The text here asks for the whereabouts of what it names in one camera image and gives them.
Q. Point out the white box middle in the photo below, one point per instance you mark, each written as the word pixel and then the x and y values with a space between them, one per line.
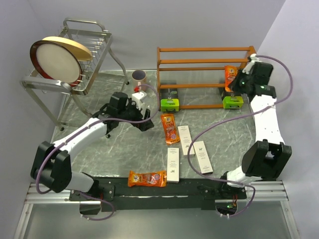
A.
pixel 185 138

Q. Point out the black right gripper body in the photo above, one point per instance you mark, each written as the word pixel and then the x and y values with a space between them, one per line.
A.
pixel 244 79

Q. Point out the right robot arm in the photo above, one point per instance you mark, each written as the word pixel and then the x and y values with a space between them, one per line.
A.
pixel 267 157

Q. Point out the white box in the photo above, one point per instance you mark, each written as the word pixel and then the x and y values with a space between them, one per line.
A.
pixel 172 170
pixel 185 138
pixel 202 158

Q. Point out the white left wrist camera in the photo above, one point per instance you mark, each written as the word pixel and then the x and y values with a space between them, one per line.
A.
pixel 139 99

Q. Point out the white box left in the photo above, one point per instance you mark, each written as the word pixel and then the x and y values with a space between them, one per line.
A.
pixel 172 170

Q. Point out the steel dish rack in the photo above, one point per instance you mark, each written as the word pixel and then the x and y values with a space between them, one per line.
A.
pixel 93 35

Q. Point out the tan wooden plate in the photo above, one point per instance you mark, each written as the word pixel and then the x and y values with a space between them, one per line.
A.
pixel 80 52

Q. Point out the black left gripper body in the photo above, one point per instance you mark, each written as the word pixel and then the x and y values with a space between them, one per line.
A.
pixel 130 113

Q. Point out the orange razor pack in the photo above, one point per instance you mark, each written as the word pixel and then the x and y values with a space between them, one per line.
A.
pixel 153 179
pixel 170 130
pixel 230 75

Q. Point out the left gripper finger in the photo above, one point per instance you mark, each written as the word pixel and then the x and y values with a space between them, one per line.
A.
pixel 147 115
pixel 145 126

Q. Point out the black green razor box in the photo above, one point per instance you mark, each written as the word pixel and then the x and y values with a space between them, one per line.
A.
pixel 169 102
pixel 231 100

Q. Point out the pink mug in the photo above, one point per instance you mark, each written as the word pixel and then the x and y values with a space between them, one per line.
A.
pixel 139 77

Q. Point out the red rimmed white plate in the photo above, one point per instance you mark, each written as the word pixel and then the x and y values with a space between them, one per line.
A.
pixel 55 62

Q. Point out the white box right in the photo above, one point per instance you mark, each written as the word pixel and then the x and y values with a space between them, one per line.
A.
pixel 202 158

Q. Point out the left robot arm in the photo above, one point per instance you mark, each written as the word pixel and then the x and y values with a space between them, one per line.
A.
pixel 52 163

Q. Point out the aluminium frame rail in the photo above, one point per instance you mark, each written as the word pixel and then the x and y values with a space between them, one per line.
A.
pixel 51 198

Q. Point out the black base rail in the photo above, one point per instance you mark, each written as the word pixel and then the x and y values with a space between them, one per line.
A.
pixel 114 194

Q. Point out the orange wooden shelf rack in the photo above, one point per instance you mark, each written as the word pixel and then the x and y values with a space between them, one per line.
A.
pixel 198 72

